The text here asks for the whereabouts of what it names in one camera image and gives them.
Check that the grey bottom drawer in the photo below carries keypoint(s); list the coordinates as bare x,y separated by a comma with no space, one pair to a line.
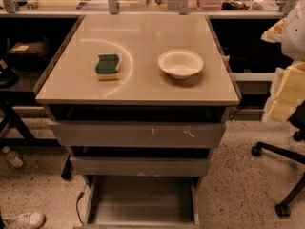
120,202

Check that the grey drawer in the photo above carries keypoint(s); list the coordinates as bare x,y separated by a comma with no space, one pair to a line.
120,202
138,134
141,167

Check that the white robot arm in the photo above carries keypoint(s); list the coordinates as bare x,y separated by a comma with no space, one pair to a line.
287,91

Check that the grey drawer cabinet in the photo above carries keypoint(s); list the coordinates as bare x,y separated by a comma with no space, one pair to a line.
70,91

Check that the grey top drawer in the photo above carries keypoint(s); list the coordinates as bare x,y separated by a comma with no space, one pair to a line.
138,134

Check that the grey middle drawer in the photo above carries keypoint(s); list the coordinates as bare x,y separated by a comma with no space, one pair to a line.
141,167

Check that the white paper bowl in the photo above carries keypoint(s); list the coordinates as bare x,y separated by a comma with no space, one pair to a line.
180,64

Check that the green and yellow sponge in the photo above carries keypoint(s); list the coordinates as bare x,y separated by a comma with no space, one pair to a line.
108,67

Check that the black bag with label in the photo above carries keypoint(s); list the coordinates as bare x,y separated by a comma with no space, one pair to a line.
28,55

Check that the black office chair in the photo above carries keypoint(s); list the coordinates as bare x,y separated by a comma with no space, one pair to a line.
297,119

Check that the clear plastic bottle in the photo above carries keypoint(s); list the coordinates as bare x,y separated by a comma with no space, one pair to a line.
13,158

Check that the white sneaker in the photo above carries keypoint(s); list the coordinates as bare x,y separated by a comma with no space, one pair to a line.
30,220

